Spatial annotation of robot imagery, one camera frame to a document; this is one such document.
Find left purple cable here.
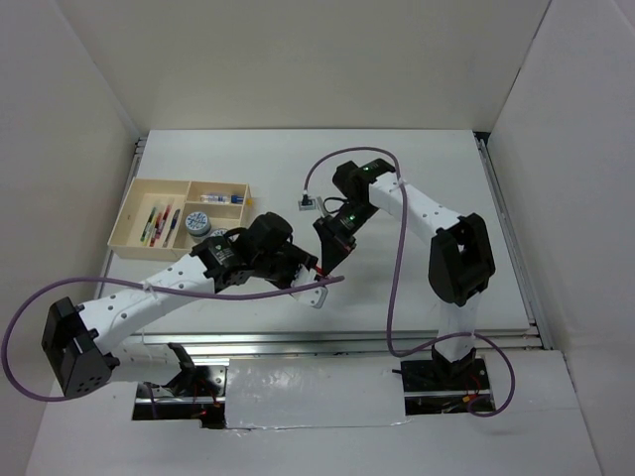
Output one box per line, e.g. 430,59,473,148
1,275,346,404

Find beige wooden organizer tray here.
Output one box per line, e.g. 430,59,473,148
108,178,252,262

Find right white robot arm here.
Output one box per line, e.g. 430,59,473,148
314,159,495,389

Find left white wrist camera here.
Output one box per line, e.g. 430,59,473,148
292,276,328,309

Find yellow gel pen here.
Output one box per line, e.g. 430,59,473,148
147,207,164,247

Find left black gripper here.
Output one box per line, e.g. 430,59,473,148
253,241,318,297

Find blue white round jar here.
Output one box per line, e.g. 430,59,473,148
185,211,211,238

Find purple cable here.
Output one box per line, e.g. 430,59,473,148
301,146,517,418
1,275,346,404

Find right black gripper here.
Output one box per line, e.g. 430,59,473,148
314,200,379,276

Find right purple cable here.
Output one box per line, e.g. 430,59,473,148
301,146,517,418

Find aluminium front rail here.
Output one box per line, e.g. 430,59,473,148
122,326,543,358

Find red gel pen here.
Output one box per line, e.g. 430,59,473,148
153,201,174,240

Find purple gel pen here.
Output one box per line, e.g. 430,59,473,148
162,208,181,248

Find blue capped glue bottle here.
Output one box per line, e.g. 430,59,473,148
199,193,244,204

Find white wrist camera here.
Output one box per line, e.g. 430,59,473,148
292,276,328,309
298,194,318,211

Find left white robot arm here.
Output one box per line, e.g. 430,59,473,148
42,212,327,398

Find white cover plate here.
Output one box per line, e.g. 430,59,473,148
225,357,407,429

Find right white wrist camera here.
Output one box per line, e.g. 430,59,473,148
298,194,318,211

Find green gel pen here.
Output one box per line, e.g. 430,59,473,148
140,206,157,244

